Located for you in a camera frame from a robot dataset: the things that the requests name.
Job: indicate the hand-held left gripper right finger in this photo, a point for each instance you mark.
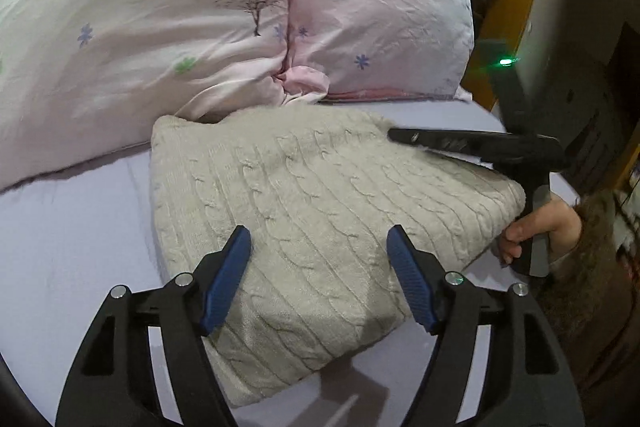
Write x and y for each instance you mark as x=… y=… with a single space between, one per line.
x=412 y=277

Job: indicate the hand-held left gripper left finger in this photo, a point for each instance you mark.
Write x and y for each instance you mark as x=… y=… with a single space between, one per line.
x=227 y=274

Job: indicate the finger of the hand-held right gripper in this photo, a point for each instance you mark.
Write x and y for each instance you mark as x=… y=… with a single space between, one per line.
x=465 y=142

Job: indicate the person's right forearm brown sleeve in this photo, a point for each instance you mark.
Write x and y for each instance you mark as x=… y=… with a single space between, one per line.
x=592 y=287

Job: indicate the person's right hand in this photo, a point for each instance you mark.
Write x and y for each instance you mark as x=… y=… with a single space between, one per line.
x=537 y=229

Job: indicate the pink floral duvet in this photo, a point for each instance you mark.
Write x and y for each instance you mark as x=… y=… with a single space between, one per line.
x=200 y=22

